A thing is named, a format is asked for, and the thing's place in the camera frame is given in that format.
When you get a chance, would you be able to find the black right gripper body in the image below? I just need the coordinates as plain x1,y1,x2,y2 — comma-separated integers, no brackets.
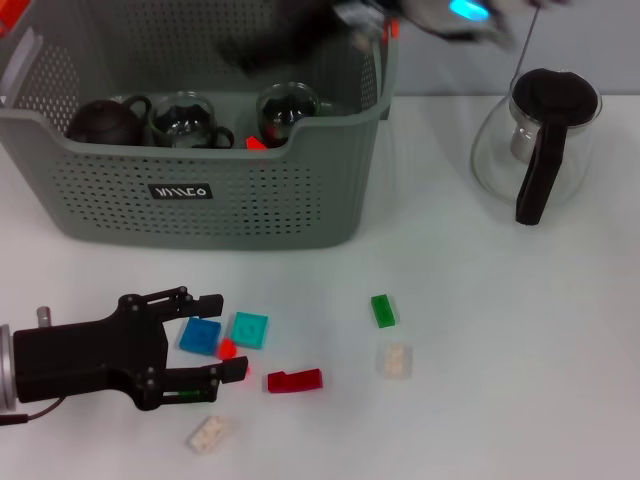
219,0,396,76

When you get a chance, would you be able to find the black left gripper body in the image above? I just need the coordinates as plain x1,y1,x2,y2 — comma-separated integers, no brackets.
12,294,171,412

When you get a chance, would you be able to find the blue building block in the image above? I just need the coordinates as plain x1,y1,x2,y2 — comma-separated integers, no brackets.
178,317,223,356

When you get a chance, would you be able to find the dark red building block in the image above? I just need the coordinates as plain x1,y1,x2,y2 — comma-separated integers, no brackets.
263,368,324,396

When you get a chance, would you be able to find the translucent white building block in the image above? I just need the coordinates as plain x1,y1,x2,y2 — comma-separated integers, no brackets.
377,342,414,381
187,413,237,455

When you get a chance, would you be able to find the glass teacup with black handle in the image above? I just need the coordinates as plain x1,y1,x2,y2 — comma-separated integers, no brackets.
255,81,321,148
148,91,236,150

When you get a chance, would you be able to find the teal building block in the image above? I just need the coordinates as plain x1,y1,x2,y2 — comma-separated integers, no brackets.
230,312,270,350

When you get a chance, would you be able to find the grey-green perforated storage bin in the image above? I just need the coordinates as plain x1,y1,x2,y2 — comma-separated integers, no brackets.
0,0,401,251

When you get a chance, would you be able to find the black clay teapot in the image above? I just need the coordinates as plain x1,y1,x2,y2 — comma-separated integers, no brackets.
66,94,153,147

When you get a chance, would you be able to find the grey left gripper cable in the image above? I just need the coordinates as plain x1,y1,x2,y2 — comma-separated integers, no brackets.
0,397,69,427

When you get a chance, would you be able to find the glass carafe with black handle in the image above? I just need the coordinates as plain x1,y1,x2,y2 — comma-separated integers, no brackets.
469,68,605,226

